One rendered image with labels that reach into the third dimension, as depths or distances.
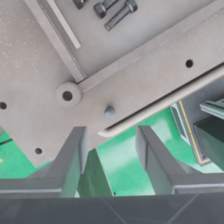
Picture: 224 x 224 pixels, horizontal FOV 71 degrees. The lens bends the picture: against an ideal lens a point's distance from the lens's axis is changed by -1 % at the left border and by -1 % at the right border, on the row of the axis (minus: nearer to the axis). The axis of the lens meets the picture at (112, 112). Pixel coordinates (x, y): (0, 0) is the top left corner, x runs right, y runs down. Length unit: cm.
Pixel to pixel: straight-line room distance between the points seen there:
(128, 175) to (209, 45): 186
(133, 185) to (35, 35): 201
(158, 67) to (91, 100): 12
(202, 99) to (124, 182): 129
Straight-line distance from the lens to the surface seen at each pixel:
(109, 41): 27
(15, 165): 222
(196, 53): 30
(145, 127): 15
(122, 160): 193
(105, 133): 41
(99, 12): 26
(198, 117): 159
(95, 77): 25
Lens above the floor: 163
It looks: 75 degrees down
